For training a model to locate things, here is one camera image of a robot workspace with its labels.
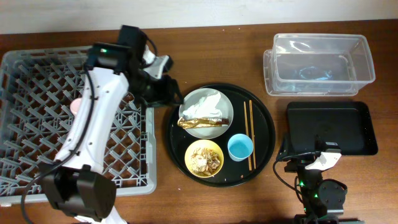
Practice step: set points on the wooden chopstick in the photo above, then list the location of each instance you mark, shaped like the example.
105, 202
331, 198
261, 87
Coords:
248, 142
252, 133

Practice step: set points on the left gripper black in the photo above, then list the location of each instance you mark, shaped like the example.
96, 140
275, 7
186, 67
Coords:
166, 92

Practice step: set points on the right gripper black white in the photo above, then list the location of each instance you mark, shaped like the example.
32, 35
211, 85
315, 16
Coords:
296, 166

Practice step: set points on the grey ceramic plate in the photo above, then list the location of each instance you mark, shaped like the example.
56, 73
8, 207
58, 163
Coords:
224, 105

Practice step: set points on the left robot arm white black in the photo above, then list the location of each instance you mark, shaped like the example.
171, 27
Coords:
74, 183

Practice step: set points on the grey plastic dishwasher rack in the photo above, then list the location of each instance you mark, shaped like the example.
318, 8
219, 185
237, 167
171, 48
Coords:
37, 87

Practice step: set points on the crumpled white napkin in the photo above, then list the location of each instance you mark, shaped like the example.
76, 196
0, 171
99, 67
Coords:
205, 108

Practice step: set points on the wooden chopstick left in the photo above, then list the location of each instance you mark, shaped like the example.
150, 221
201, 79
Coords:
248, 142

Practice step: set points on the black rectangular tray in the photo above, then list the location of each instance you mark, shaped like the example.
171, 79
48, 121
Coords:
347, 124

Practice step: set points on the blue cup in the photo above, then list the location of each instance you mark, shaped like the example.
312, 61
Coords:
237, 149

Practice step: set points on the pink cup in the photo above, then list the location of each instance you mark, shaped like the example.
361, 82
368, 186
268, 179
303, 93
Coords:
75, 106

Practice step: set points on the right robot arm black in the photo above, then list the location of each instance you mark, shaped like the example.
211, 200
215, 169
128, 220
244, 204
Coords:
322, 199

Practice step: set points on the yellow bowl with food scraps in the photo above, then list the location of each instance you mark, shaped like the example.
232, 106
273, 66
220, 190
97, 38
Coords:
204, 158

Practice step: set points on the wooden chopstick right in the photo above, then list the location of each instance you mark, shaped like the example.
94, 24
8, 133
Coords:
252, 133

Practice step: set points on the round black serving tray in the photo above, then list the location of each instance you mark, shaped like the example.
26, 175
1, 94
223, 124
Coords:
232, 173

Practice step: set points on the gold foil wrapper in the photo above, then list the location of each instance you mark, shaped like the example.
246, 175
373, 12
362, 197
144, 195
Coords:
202, 123

